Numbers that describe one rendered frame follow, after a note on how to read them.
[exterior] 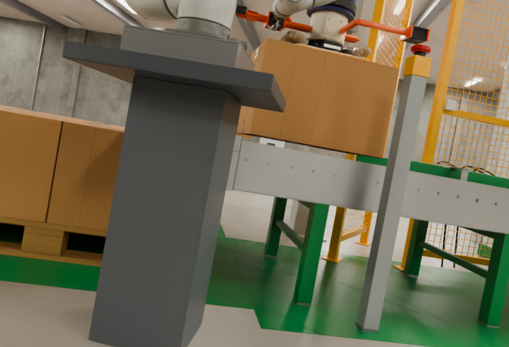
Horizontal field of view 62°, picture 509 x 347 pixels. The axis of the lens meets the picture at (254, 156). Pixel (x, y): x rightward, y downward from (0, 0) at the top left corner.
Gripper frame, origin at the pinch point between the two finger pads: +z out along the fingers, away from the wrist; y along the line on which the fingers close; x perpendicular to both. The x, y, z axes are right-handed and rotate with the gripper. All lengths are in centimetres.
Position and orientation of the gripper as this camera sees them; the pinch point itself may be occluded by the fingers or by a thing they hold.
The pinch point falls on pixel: (272, 20)
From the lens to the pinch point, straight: 203.4
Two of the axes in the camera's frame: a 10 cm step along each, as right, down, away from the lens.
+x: 9.7, 1.7, 1.7
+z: -1.6, -0.5, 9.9
